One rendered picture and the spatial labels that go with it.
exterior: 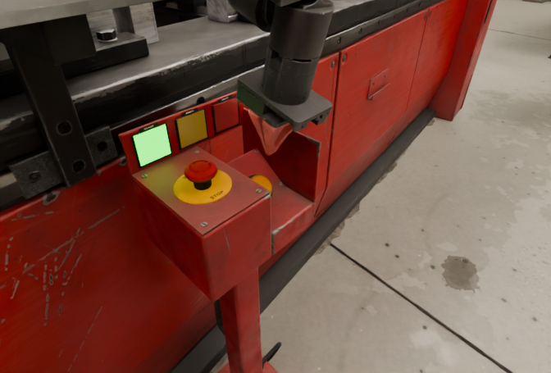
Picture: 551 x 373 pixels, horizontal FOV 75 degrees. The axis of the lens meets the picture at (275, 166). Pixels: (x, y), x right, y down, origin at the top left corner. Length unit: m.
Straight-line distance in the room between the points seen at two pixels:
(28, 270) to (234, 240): 0.28
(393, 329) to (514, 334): 0.37
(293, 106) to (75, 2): 0.22
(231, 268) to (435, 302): 1.01
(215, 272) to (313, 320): 0.83
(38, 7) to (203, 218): 0.24
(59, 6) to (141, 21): 0.35
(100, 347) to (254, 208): 0.43
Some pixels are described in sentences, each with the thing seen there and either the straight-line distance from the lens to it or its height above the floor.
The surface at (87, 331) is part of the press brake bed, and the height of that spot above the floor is 0.50.
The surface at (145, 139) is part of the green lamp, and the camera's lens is 0.49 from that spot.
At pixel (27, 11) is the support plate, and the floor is 1.00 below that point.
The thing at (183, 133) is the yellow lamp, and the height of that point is 0.81.
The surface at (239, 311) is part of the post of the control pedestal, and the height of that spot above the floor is 0.50.
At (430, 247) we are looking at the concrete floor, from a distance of 1.55.
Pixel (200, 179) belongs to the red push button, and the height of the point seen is 0.80.
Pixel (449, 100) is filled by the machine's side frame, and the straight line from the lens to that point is 2.50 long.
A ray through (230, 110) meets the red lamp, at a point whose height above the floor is 0.82.
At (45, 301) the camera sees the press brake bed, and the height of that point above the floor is 0.61.
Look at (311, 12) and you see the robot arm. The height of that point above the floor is 0.98.
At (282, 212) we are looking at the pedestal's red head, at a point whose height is 0.70.
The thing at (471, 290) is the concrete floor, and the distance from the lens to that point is 1.47.
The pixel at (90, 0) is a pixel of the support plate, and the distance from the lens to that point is 0.36.
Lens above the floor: 1.05
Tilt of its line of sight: 35 degrees down
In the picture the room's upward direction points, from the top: straight up
